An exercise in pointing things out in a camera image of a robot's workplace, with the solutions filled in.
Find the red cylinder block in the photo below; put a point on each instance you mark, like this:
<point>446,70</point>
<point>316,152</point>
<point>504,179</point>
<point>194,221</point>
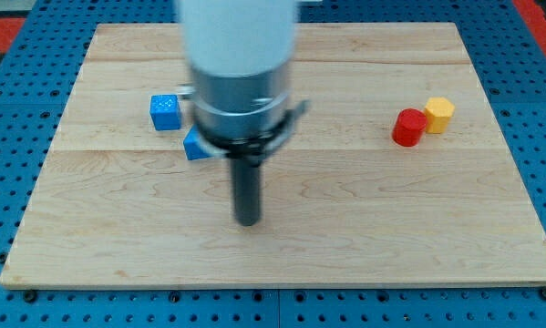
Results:
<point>409,127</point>

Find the blue triangle block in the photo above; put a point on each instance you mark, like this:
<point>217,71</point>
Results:
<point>193,147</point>

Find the yellow hexagon block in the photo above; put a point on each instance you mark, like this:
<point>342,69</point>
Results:
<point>439,111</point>

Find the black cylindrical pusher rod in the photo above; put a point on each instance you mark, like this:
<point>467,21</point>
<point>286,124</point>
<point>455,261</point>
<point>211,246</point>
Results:
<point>246,192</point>

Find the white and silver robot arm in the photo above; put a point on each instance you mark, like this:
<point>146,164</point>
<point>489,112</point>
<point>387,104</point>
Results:
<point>239,54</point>

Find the light wooden board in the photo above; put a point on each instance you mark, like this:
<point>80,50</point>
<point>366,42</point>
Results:
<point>117,205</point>

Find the blue cube block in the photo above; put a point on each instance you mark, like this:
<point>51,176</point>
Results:
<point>165,112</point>

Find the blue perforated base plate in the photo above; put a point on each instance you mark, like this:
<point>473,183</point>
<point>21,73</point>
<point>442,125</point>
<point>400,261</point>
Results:
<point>41,66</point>

